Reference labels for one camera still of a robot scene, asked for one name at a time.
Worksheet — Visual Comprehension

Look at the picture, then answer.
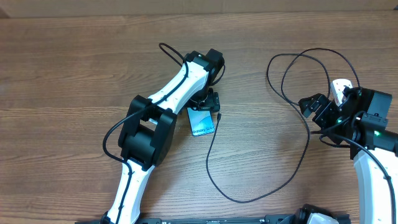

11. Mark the blue Galaxy smartphone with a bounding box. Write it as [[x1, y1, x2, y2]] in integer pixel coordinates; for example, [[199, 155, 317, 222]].
[[187, 108, 215, 136]]

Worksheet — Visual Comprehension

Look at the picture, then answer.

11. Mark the black USB charging cable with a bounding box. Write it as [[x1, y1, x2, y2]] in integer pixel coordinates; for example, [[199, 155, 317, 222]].
[[205, 47, 361, 204]]

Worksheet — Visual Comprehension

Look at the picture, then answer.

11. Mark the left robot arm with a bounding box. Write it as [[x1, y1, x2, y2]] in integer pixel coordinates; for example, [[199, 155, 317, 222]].
[[100, 49, 224, 223]]

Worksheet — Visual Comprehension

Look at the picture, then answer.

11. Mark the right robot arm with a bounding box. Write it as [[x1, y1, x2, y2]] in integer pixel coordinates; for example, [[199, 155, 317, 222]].
[[298, 87, 397, 223]]

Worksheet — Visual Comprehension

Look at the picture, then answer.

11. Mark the white power strip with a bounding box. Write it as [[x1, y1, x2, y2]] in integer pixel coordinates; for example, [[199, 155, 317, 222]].
[[330, 79, 353, 106]]

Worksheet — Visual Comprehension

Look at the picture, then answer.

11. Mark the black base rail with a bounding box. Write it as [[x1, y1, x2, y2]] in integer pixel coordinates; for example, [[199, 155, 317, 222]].
[[74, 203, 352, 224]]

